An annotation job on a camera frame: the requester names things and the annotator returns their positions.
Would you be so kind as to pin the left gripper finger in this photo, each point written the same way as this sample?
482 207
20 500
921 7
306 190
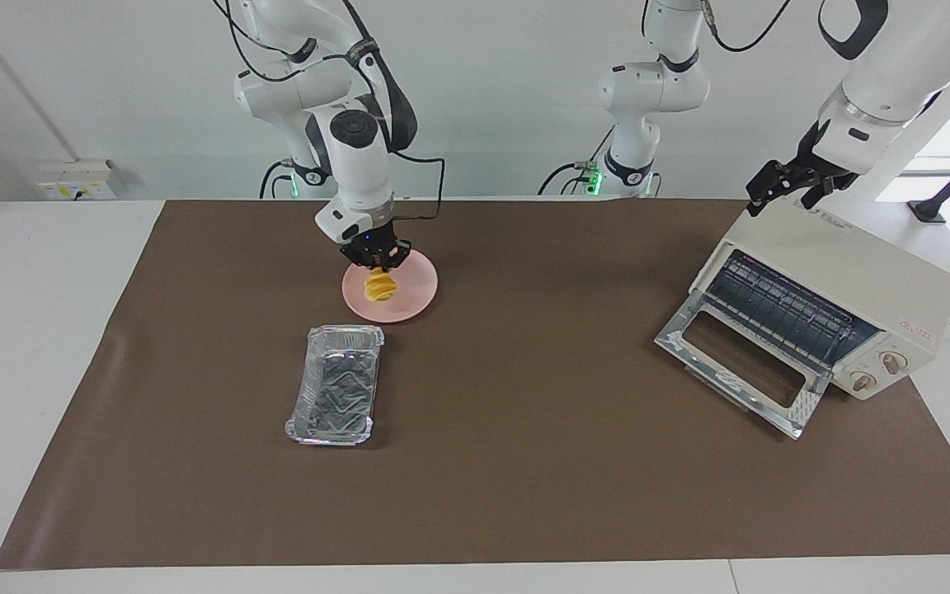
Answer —
818 195
762 188

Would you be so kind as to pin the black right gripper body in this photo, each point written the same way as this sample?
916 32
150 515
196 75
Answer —
376 246

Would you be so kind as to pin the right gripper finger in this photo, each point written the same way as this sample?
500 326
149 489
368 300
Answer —
393 262
369 267

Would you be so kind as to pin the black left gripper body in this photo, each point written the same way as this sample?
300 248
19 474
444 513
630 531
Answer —
809 172

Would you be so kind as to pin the yellow sliced bread loaf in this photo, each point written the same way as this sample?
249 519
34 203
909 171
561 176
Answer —
380 287

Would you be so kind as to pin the aluminium foil tray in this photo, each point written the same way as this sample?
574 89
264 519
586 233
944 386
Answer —
339 388

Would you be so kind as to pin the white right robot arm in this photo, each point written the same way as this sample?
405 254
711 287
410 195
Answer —
359 157

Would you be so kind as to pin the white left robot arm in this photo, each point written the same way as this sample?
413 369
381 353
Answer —
895 74

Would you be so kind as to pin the white toaster oven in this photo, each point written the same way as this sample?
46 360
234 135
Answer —
838 256

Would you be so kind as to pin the glass oven door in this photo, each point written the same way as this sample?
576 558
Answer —
689 330

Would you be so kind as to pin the beige oven knob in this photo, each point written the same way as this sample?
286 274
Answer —
862 382
893 362

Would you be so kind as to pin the pink round plate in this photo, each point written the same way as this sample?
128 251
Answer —
417 289

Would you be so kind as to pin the brown table mat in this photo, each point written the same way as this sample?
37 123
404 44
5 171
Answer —
524 462

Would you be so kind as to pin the white wall socket box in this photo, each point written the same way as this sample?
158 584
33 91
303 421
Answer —
79 177

